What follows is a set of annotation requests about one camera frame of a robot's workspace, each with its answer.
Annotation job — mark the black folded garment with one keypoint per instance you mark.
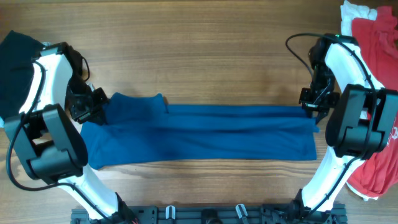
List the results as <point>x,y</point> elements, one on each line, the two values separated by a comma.
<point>17,72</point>

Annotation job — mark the white garment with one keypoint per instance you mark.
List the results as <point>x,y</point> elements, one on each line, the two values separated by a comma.
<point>351,11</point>

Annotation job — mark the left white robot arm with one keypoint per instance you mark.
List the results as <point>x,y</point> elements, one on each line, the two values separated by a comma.
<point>46,151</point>

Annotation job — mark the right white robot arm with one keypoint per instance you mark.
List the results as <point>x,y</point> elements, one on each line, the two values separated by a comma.
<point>361,112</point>

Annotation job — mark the blue t-shirt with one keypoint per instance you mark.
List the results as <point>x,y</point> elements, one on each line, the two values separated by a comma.
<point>139,130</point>

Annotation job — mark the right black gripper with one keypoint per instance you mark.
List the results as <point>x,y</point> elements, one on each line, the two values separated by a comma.
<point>318,101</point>

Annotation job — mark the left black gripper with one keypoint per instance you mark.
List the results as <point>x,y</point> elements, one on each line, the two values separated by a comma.
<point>90,106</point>

